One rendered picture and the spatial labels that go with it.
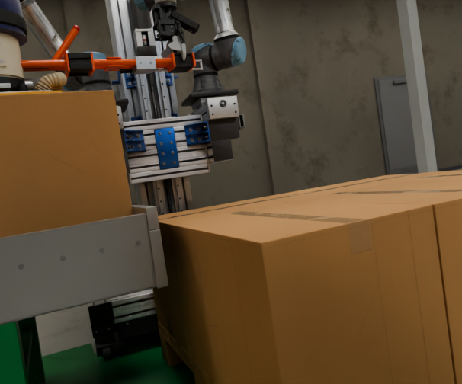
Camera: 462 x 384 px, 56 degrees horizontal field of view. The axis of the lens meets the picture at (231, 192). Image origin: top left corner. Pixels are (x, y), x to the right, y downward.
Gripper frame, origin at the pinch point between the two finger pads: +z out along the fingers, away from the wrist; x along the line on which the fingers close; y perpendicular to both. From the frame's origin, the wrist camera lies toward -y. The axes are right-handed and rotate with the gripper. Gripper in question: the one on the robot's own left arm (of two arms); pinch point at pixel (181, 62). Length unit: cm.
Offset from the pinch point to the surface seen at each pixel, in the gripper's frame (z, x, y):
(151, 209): 48, 39, 30
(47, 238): 50, 37, 55
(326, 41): -180, -541, -538
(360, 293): 67, 85, 6
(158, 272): 64, 39, 31
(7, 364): 76, 37, 68
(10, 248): 51, 37, 63
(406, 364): 84, 86, -2
